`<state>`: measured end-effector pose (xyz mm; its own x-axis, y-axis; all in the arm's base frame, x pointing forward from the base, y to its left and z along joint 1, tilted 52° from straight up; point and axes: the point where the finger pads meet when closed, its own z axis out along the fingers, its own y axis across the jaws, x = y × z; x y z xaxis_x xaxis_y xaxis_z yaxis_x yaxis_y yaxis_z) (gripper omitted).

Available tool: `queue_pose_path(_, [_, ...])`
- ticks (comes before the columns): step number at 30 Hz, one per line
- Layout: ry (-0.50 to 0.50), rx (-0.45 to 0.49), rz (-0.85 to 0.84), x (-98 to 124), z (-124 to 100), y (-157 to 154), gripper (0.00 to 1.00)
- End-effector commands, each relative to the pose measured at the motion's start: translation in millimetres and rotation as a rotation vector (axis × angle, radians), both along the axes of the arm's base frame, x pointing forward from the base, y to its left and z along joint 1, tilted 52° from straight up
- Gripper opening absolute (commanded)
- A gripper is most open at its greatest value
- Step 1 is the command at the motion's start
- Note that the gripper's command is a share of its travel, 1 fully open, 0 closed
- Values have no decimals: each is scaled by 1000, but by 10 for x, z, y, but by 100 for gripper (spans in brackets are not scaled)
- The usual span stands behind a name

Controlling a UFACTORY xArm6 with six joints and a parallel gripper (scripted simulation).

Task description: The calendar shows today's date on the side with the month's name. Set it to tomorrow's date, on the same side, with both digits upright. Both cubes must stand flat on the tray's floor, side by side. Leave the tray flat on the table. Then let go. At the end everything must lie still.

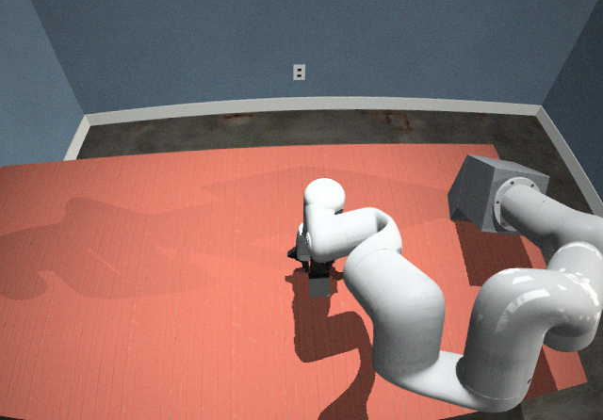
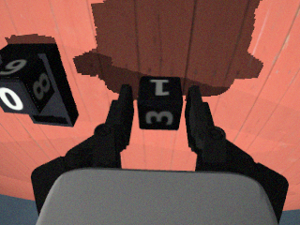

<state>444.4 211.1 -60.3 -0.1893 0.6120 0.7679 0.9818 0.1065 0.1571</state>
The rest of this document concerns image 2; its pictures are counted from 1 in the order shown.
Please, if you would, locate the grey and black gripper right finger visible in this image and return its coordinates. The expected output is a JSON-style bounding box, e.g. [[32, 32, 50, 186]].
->
[[185, 85, 289, 224]]

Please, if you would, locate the black cube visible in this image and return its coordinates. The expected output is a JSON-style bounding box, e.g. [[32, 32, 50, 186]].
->
[[137, 76, 183, 130], [0, 59, 54, 115]]

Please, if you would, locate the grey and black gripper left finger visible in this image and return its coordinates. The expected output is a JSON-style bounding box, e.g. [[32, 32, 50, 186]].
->
[[31, 84, 134, 216]]

